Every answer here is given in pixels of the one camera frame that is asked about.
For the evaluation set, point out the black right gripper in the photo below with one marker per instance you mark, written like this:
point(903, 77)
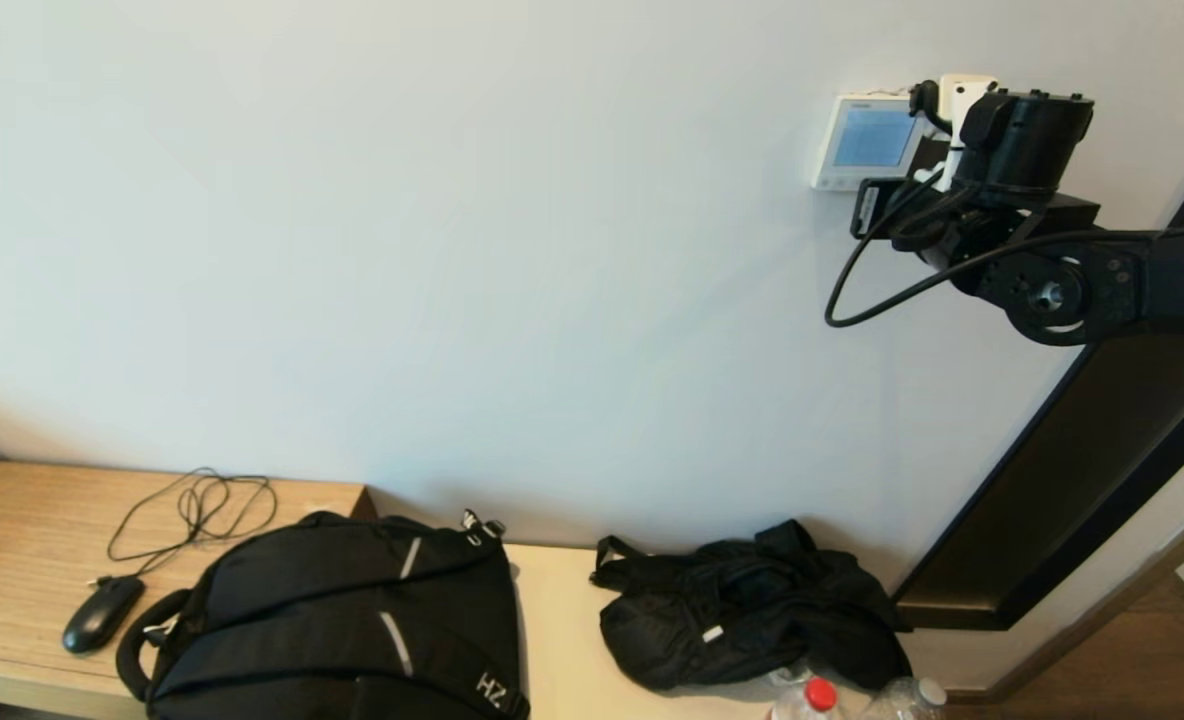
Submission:
point(1027, 145)

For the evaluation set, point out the white wall thermostat panel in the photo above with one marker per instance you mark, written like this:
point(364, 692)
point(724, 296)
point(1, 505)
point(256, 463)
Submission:
point(867, 140)

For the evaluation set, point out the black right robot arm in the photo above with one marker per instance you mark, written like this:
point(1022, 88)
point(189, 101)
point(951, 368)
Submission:
point(1172, 285)

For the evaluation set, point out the crumpled black fabric bag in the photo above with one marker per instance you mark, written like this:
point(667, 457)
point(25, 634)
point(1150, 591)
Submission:
point(742, 620)

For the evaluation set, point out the brown wooden floor trim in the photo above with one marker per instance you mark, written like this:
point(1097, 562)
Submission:
point(1082, 622)

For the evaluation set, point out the crumpled clear plastic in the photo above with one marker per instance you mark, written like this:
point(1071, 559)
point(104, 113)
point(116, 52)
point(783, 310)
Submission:
point(787, 677)

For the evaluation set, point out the white cap clear bottle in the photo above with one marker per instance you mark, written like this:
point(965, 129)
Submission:
point(927, 692)

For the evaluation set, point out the red cap water bottle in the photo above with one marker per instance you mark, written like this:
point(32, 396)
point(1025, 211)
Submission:
point(819, 695)

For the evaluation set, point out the white low cabinet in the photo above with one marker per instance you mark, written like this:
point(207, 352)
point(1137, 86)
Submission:
point(562, 640)

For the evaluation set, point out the black backpack with grey stripes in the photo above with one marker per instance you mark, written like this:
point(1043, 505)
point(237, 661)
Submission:
point(332, 600)

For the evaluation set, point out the black computer mouse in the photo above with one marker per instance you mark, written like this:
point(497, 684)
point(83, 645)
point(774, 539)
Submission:
point(102, 615)

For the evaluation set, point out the wooden desk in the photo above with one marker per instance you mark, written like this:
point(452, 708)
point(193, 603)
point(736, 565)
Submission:
point(12, 540)

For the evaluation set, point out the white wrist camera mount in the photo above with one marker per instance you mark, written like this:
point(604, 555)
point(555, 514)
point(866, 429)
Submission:
point(962, 95)

